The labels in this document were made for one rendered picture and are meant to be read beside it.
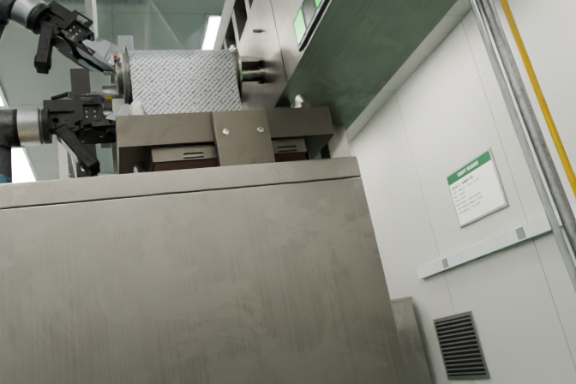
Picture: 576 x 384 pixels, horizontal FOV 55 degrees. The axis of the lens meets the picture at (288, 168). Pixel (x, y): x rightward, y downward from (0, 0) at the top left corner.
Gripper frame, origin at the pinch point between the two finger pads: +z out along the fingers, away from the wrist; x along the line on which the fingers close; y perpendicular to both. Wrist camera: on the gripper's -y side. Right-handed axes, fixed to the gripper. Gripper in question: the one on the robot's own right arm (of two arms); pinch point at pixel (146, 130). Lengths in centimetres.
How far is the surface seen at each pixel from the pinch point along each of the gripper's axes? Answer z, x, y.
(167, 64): 6.3, -0.3, 15.7
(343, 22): 34.8, -31.7, 5.0
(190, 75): 11.1, -0.3, 12.7
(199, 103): 12.1, -0.2, 5.7
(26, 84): -59, 284, 171
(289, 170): 21.0, -26.0, -20.7
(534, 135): 45, -56, -29
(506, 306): 263, 251, -44
